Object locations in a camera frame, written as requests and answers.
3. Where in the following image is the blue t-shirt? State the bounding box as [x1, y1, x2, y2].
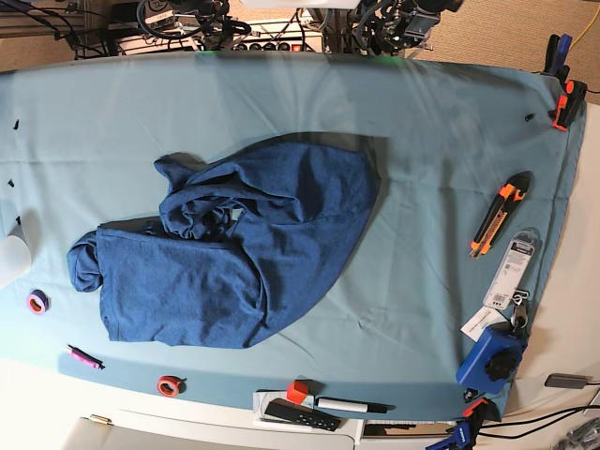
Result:
[67, 142, 379, 349]

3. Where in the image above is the red cube block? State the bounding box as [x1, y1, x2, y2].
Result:
[286, 380, 309, 405]

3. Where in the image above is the white black marker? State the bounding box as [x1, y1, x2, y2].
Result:
[314, 397, 389, 414]

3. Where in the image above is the light blue table cloth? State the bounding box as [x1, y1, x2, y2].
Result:
[1, 52, 586, 420]

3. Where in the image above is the black remote control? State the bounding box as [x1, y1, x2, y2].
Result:
[264, 398, 342, 431]

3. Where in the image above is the power strip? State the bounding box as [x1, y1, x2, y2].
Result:
[232, 18, 323, 53]

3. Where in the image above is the white paper tag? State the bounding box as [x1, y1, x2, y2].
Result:
[460, 306, 507, 342]

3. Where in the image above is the red tape roll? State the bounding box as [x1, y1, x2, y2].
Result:
[157, 375, 186, 398]

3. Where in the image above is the orange black utility knife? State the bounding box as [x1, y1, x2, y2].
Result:
[470, 171, 533, 259]

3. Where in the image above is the packaged tool blister card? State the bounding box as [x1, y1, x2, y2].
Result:
[483, 229, 538, 311]

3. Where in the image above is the blue box with knob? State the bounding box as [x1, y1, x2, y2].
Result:
[456, 324, 527, 395]

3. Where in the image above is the metal keys carabiner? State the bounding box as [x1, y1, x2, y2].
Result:
[511, 289, 530, 337]

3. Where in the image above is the pink marker pen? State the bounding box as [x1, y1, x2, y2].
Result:
[66, 345, 105, 370]

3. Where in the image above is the blue orange bottom clamp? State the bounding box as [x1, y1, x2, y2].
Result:
[426, 397, 490, 450]

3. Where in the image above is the purple tape roll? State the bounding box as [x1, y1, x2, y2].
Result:
[26, 290, 50, 315]

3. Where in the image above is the white translucent cup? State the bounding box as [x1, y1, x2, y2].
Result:
[0, 235, 32, 288]

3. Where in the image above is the orange black clamp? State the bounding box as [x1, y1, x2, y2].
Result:
[549, 80, 588, 131]

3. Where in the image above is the grey adapter box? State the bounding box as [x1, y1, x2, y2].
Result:
[545, 373, 589, 389]

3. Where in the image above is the blue black clamp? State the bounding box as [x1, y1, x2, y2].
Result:
[542, 34, 573, 76]

